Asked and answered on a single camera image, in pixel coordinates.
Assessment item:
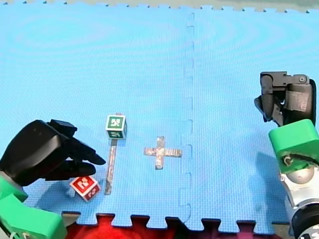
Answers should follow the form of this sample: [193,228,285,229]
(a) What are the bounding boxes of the red cube white marks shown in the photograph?
[69,175,101,203]

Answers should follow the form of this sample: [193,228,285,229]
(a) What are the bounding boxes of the green cube white marks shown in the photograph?
[105,113,128,140]

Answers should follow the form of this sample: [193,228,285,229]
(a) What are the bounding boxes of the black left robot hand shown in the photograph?
[0,119,107,187]

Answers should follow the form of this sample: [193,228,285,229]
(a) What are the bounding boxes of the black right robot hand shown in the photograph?
[254,71,318,127]

